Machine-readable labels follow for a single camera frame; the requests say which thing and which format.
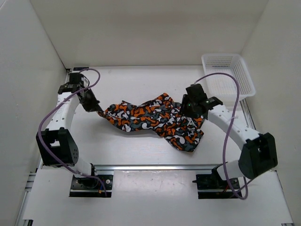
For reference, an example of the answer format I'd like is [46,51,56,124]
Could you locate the white plastic basket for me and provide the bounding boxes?
[201,53,256,106]

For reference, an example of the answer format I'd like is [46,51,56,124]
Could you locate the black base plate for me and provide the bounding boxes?
[69,170,113,198]
[192,174,236,200]

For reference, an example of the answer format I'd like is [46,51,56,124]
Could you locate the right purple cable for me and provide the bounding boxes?
[191,73,253,200]

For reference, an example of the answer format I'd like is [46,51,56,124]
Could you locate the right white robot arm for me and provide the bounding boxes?
[181,84,278,188]

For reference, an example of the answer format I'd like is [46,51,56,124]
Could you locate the purple cable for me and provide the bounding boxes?
[191,73,253,200]
[38,68,108,198]

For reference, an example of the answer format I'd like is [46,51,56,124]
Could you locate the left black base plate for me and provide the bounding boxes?
[69,170,113,198]

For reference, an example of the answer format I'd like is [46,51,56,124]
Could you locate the orange camouflage shorts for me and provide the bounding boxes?
[97,93,204,152]

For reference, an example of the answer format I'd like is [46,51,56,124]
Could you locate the aluminium front rail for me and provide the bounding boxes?
[95,164,216,171]

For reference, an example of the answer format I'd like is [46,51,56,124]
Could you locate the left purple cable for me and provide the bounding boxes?
[38,68,108,198]

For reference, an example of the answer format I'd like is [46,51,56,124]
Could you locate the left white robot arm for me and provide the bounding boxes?
[36,71,102,188]

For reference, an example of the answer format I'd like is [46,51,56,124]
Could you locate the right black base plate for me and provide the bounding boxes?
[192,174,236,200]

